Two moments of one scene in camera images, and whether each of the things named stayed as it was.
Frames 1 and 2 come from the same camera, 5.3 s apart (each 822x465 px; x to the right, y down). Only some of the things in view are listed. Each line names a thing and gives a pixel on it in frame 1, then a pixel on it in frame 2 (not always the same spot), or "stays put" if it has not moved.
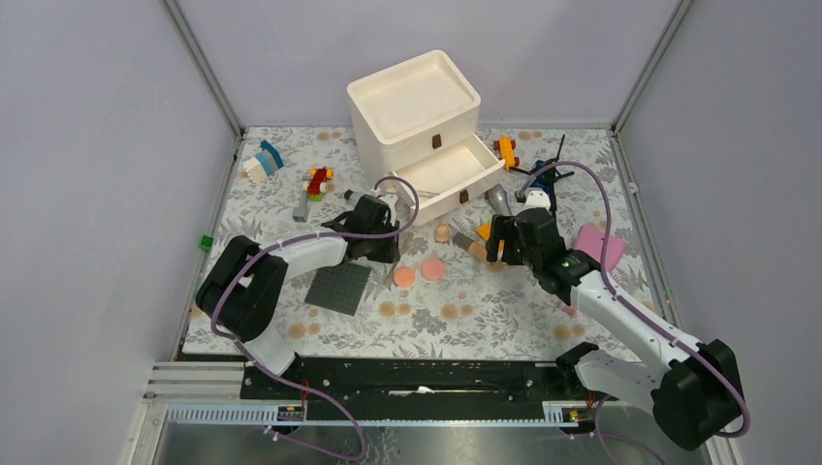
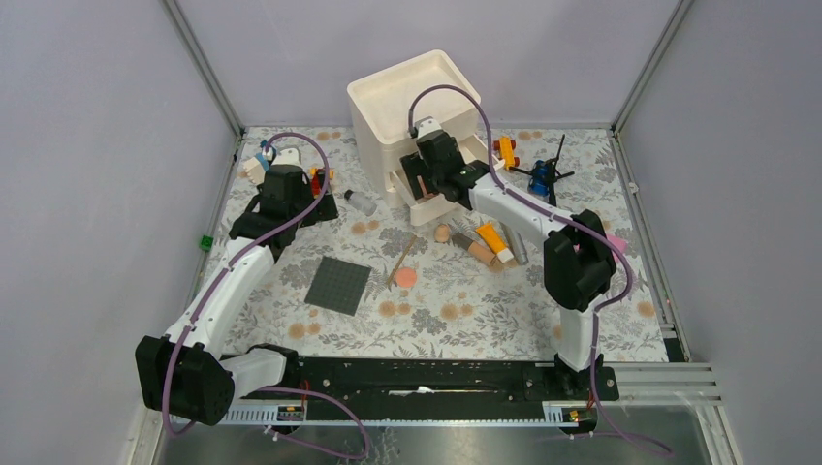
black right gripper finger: [502, 228] to [414, 167]
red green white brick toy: [317, 185] stays put
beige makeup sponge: [442, 232] stays put
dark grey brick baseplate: [339, 287] stays put
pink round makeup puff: [432, 269] to [423, 186]
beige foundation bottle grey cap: [474, 247] stays put
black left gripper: [390, 254] to [326, 212]
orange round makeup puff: [404, 276] stays put
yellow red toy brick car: [505, 145] stays put
